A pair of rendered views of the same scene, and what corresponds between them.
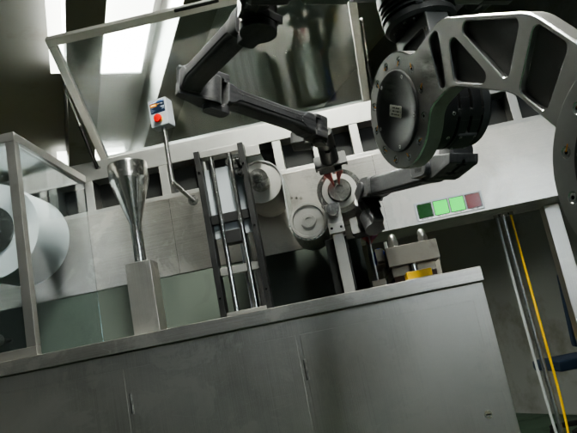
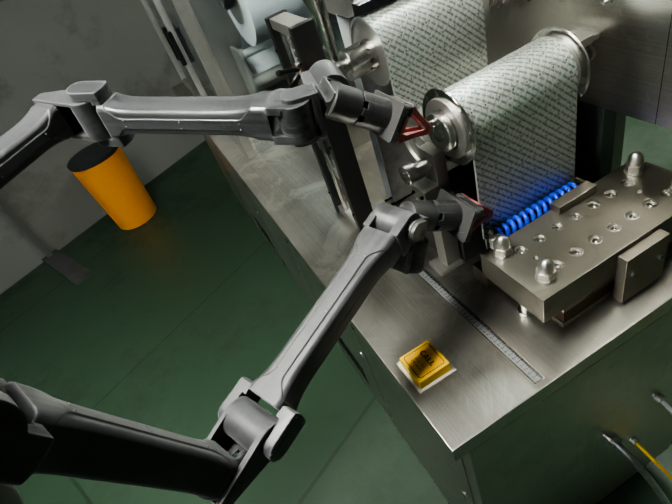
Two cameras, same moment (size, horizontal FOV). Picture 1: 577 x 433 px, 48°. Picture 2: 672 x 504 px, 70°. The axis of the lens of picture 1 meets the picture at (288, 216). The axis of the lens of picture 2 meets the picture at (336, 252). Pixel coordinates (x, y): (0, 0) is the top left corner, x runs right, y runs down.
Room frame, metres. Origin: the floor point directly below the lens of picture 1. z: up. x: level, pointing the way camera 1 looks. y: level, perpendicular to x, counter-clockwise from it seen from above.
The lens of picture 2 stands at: (1.59, -0.82, 1.70)
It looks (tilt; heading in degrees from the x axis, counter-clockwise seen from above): 40 degrees down; 73
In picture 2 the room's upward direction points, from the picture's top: 22 degrees counter-clockwise
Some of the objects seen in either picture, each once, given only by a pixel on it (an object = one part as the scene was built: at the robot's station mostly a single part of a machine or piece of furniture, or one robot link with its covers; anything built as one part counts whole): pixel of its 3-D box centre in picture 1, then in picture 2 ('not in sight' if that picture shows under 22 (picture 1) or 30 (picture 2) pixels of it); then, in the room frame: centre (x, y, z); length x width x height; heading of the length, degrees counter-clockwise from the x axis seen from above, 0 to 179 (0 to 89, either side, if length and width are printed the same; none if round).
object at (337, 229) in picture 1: (341, 250); (435, 214); (2.03, -0.14, 1.05); 0.06 x 0.05 x 0.31; 176
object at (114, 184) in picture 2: not in sight; (116, 186); (1.31, 2.70, 0.28); 0.37 x 0.36 x 0.57; 20
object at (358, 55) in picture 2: (258, 180); (358, 59); (2.06, 0.07, 1.34); 0.06 x 0.06 x 0.06; 86
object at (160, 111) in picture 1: (160, 113); not in sight; (2.13, 0.37, 1.66); 0.07 x 0.07 x 0.10; 74
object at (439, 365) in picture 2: (418, 275); (424, 363); (1.82, -0.32, 0.91); 0.07 x 0.07 x 0.02; 86
